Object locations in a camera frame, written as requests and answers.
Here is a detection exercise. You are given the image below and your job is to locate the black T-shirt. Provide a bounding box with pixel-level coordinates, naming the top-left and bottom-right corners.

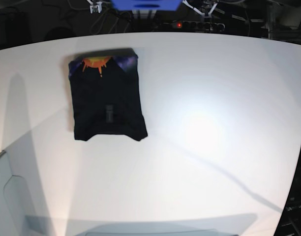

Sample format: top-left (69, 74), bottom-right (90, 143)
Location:
top-left (68, 48), bottom-right (148, 141)

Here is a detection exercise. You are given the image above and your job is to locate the black power strip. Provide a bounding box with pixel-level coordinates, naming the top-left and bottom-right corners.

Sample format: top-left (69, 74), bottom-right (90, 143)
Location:
top-left (158, 21), bottom-right (225, 33)

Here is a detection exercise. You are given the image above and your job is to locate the blue box overhead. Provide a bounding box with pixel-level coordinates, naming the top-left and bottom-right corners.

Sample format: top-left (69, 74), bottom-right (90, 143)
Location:
top-left (112, 0), bottom-right (182, 11)

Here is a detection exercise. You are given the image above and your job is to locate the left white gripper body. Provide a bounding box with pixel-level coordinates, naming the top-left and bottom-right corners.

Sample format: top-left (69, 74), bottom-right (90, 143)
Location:
top-left (181, 0), bottom-right (218, 17)

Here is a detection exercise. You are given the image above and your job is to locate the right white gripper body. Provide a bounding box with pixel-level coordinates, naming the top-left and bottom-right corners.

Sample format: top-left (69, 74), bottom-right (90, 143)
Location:
top-left (87, 0), bottom-right (103, 14)

